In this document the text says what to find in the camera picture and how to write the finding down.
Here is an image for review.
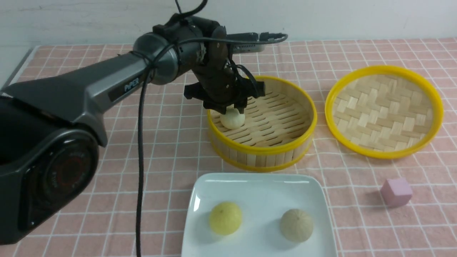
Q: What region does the yellow steamed bun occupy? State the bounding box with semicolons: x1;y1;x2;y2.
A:
209;201;243;236

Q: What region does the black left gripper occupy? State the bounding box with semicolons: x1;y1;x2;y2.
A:
184;27;265;115

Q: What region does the white square plate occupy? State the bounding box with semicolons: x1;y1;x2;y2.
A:
181;173;338;257

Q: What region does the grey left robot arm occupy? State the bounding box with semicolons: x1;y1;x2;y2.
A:
1;16;271;245

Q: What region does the woven bamboo steamer lid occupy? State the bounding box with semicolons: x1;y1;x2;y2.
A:
325;65;444;159

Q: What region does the bamboo steamer basket yellow rim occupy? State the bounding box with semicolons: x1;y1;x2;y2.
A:
207;75;318;172

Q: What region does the pink cube block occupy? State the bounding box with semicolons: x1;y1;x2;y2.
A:
380;178;413;208

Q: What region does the white steamed bun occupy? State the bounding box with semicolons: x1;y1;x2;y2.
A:
219;108;245;130
280;208;315;243

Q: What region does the pink checkered tablecloth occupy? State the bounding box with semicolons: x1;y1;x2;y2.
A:
1;38;457;257

